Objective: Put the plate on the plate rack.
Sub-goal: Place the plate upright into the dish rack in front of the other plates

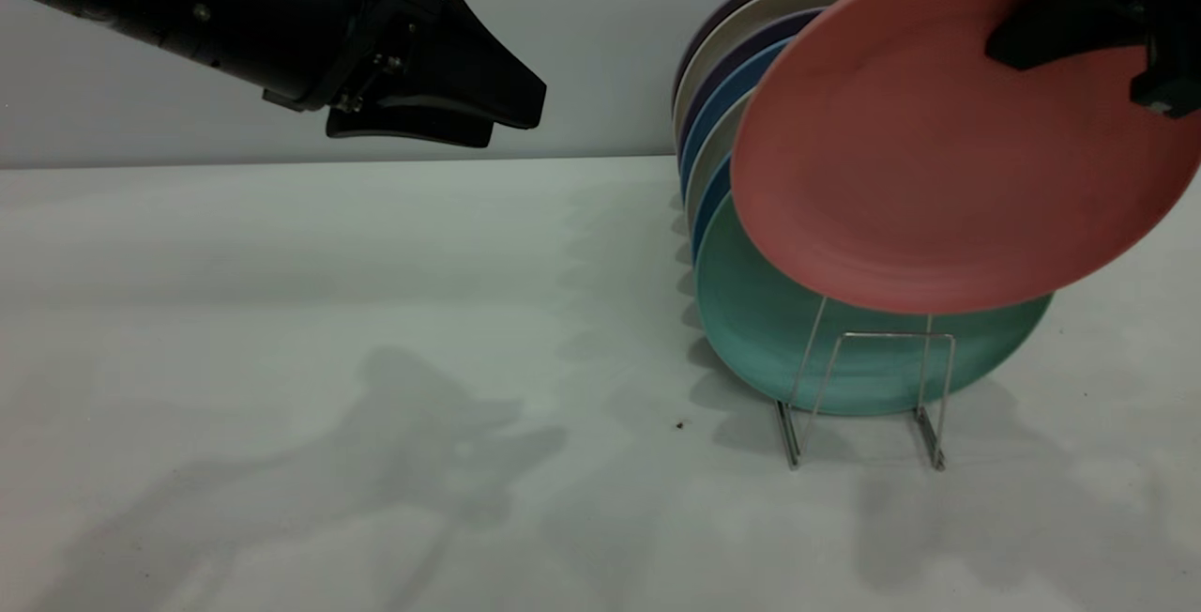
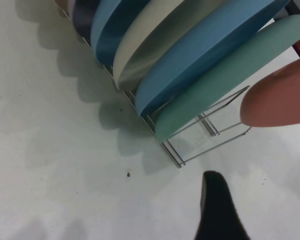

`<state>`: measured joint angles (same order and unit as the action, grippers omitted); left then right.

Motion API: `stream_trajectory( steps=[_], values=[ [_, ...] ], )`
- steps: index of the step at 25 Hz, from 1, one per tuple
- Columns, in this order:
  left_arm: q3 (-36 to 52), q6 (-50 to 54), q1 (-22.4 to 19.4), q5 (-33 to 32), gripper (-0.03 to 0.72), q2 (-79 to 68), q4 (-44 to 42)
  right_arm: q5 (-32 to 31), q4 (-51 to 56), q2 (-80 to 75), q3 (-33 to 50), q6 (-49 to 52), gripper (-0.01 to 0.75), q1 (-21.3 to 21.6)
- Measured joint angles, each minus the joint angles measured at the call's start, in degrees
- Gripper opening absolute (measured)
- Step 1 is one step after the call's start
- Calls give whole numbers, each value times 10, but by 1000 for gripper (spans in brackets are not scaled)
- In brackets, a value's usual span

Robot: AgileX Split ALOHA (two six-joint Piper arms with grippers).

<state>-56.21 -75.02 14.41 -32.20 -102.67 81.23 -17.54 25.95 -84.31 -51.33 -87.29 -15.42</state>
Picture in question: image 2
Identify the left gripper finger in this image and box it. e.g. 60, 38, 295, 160
194, 170, 251, 240

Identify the pink round plate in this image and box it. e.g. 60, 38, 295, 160
240, 53, 300, 127

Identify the green round plate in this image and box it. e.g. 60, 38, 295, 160
154, 14, 300, 144

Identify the blue round plate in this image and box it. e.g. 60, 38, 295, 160
90, 0, 151, 67
134, 0, 291, 117

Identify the beige round plate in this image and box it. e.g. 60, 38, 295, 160
112, 0, 186, 90

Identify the navy purple round plate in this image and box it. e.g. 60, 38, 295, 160
71, 0, 101, 38

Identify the metal wire plate rack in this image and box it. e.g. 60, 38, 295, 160
57, 0, 253, 169

